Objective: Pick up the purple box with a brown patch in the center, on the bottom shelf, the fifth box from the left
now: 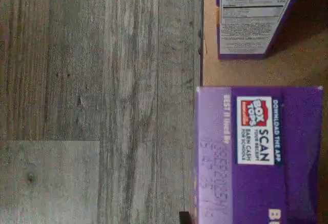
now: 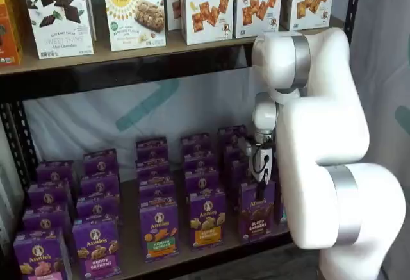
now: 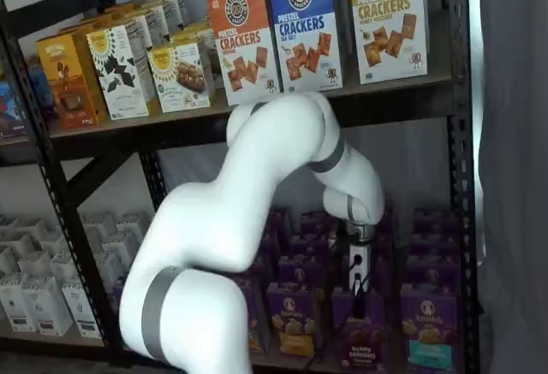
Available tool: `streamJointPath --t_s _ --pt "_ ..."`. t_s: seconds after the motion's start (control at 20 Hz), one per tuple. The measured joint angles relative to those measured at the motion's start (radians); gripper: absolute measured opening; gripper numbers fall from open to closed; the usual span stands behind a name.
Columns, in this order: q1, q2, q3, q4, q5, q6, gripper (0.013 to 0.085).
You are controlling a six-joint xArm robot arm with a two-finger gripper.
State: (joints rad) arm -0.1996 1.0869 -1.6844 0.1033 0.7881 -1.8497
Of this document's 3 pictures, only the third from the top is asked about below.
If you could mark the dark blue snack box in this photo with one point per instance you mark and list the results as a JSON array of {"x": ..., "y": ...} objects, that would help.
[{"x": 10, "y": 108}]

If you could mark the yellow honey mustard crackers box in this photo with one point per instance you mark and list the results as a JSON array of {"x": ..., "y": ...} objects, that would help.
[{"x": 385, "y": 27}]

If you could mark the white carton box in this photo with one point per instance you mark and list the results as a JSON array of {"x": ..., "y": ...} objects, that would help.
[
  {"x": 45, "y": 310},
  {"x": 53, "y": 241},
  {"x": 10, "y": 305},
  {"x": 64, "y": 265},
  {"x": 83, "y": 312},
  {"x": 98, "y": 224},
  {"x": 8, "y": 260},
  {"x": 120, "y": 247},
  {"x": 6, "y": 224},
  {"x": 27, "y": 230},
  {"x": 34, "y": 265},
  {"x": 132, "y": 224},
  {"x": 107, "y": 267}
]

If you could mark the purple Annie's honey grahams box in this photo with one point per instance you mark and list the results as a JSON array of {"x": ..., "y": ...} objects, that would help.
[
  {"x": 308, "y": 245},
  {"x": 293, "y": 327},
  {"x": 314, "y": 224},
  {"x": 299, "y": 269}
]

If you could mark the purple Annie's hidden veggie box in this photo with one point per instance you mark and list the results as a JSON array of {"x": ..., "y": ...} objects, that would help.
[{"x": 259, "y": 327}]

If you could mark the white Sweet Thins box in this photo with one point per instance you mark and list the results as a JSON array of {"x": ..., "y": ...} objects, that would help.
[
  {"x": 160, "y": 14},
  {"x": 115, "y": 74},
  {"x": 175, "y": 6},
  {"x": 143, "y": 27}
]

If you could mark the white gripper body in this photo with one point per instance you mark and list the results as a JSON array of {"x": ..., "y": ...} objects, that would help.
[{"x": 364, "y": 251}]

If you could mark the Simple Mills bar box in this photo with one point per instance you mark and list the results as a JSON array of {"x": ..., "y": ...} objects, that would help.
[
  {"x": 192, "y": 33},
  {"x": 180, "y": 78}
]

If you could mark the particle board shelf panel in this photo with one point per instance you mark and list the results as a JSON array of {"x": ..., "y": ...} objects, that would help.
[{"x": 438, "y": 78}]

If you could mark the gray curtain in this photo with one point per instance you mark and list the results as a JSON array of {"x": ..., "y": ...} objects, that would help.
[{"x": 514, "y": 177}]

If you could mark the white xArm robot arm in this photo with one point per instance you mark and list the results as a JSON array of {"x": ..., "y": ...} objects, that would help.
[{"x": 192, "y": 228}]

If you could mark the blue sea salt crackers box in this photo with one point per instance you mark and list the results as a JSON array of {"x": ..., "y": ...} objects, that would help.
[{"x": 304, "y": 27}]

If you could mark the orange snack box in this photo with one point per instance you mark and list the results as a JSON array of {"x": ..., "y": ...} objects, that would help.
[
  {"x": 81, "y": 25},
  {"x": 68, "y": 91}
]

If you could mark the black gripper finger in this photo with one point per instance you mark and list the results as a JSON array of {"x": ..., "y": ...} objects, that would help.
[{"x": 361, "y": 305}]

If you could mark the black metal side rack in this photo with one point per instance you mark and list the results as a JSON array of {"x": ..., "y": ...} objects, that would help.
[{"x": 25, "y": 153}]

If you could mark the orange cheddar pretzel crackers box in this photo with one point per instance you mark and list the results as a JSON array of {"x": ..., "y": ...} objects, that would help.
[{"x": 244, "y": 49}]

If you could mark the purple Annie's chocolate grahams box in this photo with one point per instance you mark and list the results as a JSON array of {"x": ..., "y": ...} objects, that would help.
[
  {"x": 387, "y": 220},
  {"x": 383, "y": 280},
  {"x": 384, "y": 247},
  {"x": 364, "y": 344}
]

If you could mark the blue snack bag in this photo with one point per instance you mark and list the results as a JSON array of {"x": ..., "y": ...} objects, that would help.
[{"x": 40, "y": 87}]

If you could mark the purple Annie's box teal label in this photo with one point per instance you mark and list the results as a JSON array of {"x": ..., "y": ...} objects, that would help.
[
  {"x": 432, "y": 327},
  {"x": 432, "y": 269},
  {"x": 434, "y": 243},
  {"x": 434, "y": 220}
]

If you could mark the black metal shelf rack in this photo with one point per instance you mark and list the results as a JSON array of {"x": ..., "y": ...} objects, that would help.
[{"x": 460, "y": 177}]

